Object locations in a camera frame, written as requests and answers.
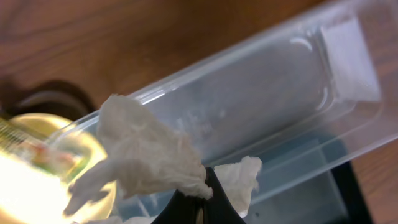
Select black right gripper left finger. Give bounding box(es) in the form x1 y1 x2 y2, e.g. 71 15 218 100
152 190 203 224

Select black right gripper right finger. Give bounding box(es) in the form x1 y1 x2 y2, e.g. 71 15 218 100
203 167 246 224

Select white paper napkin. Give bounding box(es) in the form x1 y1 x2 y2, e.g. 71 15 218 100
63 94 263 218

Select yellow orange snack wrapper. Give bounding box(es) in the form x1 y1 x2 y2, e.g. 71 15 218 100
1 119 90 181

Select black waste tray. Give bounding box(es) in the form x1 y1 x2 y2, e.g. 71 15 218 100
243 162 374 224

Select clear plastic waste bin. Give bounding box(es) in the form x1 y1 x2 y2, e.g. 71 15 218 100
46 0 398 224

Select yellow round plate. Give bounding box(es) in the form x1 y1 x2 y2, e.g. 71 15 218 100
1 113 116 223

